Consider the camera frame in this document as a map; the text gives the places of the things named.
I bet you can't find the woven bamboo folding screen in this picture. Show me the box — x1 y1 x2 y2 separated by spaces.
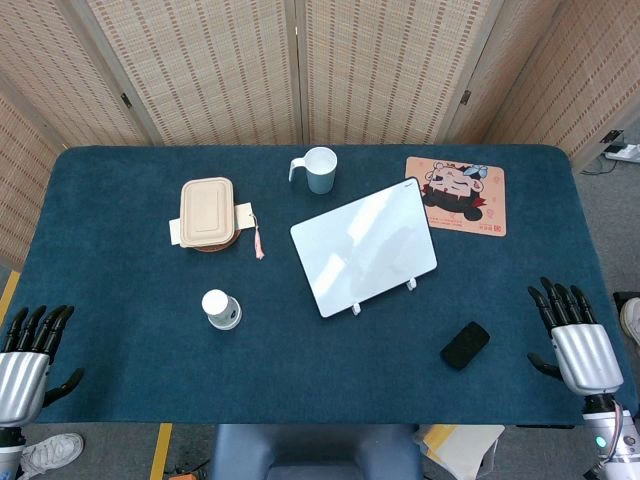
0 0 640 274

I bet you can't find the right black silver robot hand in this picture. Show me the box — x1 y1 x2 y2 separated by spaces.
527 277 625 399

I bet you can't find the beige lidded lunch box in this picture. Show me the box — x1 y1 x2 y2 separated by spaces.
179 175 238 249

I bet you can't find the cartoon print mouse pad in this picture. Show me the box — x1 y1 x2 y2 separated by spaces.
404 156 507 238

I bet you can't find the blue robot torso base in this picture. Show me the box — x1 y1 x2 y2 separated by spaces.
206 423 424 480

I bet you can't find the yellow paper envelope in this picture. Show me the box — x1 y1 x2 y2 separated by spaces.
413 424 507 474

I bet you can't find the white floral paper cup stack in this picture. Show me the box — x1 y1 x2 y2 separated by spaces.
200 288 244 332

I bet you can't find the light blue mug white handle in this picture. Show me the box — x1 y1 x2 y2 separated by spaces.
288 146 338 195

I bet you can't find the white sneaker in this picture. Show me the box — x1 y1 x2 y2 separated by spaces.
619 297 640 342
19 432 85 477

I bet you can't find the dark blue table cloth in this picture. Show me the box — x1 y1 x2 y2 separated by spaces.
17 144 640 427

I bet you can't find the white power strip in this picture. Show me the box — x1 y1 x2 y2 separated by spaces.
601 142 640 163

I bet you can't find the small white whiteboard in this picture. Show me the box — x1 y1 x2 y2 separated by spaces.
289 176 439 320

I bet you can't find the paper bookmark with pink tassel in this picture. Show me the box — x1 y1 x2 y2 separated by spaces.
168 201 267 261

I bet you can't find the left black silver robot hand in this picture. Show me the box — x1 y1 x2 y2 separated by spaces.
0 304 86 429

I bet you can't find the brown woven round coaster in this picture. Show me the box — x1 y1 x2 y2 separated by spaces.
191 231 239 253

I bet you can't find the black felt whiteboard eraser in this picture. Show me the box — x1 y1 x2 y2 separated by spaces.
439 321 491 372

